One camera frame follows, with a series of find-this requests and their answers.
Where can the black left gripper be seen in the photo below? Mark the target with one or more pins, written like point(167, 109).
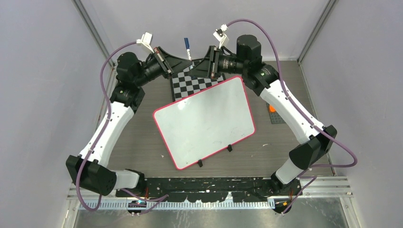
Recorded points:
point(172, 64)

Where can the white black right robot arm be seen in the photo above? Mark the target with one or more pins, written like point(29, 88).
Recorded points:
point(264, 81)

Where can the blue capped whiteboard marker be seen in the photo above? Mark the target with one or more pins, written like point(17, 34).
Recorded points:
point(187, 46)

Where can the grey studded building baseplate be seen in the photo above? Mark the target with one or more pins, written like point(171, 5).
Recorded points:
point(275, 118)

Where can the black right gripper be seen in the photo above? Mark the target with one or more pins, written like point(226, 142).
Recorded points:
point(208, 67)

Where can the black mounting base plate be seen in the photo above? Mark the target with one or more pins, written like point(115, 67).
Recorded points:
point(217, 189)

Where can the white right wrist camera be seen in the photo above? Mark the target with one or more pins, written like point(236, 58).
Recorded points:
point(220, 35)

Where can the orange curved track piece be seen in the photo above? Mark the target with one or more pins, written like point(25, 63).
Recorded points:
point(271, 109)

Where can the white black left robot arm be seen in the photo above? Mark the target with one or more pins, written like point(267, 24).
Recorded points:
point(89, 170)

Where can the pink framed whiteboard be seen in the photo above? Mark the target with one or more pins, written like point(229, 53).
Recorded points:
point(205, 123)

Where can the black white chessboard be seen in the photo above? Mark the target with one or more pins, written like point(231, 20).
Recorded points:
point(183, 86)

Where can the slotted aluminium rail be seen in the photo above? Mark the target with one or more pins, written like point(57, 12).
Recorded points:
point(126, 204)

